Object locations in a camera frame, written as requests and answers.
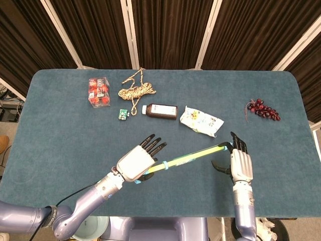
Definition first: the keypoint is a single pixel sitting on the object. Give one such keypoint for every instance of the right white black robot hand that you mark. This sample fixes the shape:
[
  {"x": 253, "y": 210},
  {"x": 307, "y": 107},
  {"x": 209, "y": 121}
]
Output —
[{"x": 242, "y": 167}]

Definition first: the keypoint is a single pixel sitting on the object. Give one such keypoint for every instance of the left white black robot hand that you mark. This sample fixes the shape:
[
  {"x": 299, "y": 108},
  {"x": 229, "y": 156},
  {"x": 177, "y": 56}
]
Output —
[{"x": 134, "y": 163}]

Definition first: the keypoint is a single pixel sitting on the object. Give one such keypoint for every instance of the yellow blue water pump toy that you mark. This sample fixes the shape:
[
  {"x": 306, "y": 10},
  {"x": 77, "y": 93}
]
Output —
[{"x": 200, "y": 153}]

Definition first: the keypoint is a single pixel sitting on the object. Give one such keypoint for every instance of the left lavender robot arm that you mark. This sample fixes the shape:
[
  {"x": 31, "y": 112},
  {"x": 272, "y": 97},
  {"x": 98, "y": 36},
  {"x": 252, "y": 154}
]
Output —
[{"x": 90, "y": 198}]

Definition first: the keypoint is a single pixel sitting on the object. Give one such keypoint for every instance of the lavender robot base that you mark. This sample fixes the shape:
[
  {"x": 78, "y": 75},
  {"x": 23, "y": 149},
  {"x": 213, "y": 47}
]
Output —
[{"x": 160, "y": 228}]

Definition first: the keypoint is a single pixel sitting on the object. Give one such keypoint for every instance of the small green circuit board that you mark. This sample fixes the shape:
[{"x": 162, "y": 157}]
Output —
[{"x": 123, "y": 114}]

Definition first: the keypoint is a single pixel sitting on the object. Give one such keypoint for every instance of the brown bottle white cap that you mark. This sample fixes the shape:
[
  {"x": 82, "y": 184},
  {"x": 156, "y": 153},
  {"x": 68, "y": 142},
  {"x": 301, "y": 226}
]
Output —
[{"x": 161, "y": 111}]

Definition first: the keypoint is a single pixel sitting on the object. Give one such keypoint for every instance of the dark red grape bunch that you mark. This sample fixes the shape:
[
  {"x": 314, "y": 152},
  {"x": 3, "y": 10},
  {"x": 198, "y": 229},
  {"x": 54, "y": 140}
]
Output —
[{"x": 264, "y": 111}]

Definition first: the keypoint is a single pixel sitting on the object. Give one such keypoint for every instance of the blue felt table cover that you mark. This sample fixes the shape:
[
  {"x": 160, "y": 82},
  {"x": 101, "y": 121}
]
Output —
[{"x": 75, "y": 150}]

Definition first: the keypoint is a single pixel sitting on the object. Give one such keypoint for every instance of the white crumpled snack bag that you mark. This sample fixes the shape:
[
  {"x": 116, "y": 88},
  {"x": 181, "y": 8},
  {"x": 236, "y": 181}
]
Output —
[{"x": 200, "y": 121}]

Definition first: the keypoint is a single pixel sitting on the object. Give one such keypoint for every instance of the white metal table leg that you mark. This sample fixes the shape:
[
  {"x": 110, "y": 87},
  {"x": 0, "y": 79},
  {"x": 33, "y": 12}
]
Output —
[{"x": 222, "y": 228}]

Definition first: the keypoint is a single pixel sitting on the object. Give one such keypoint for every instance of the white plastic bag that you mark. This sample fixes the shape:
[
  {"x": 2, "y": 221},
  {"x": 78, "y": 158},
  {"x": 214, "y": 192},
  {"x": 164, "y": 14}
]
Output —
[{"x": 267, "y": 229}]

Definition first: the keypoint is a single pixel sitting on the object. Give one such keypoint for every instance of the pale blue bowl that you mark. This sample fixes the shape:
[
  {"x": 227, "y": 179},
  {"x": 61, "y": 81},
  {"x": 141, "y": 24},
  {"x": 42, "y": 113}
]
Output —
[{"x": 100, "y": 226}]

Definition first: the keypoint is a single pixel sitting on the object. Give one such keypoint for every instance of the black waste bin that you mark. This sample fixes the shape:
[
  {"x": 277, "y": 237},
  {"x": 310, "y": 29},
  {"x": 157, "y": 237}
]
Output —
[{"x": 282, "y": 232}]

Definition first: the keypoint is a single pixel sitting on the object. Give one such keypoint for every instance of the clear box of red fruit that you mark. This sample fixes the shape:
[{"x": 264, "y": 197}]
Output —
[{"x": 99, "y": 91}]

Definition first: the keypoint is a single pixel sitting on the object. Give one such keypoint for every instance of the dark brown curtain panel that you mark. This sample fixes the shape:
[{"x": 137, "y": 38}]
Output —
[
  {"x": 309, "y": 82},
  {"x": 170, "y": 32},
  {"x": 97, "y": 32},
  {"x": 250, "y": 32},
  {"x": 27, "y": 42}
]

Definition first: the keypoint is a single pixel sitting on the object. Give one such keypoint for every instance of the brown shoe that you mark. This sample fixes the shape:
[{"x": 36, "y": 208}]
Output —
[{"x": 3, "y": 143}]

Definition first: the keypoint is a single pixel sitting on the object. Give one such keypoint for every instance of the white shoe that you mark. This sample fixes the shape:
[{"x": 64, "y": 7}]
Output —
[{"x": 3, "y": 237}]

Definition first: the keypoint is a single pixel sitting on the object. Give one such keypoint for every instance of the white partition frame post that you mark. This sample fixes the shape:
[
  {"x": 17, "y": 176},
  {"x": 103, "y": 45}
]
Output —
[
  {"x": 209, "y": 32},
  {"x": 130, "y": 32},
  {"x": 62, "y": 33},
  {"x": 12, "y": 89},
  {"x": 298, "y": 45}
]

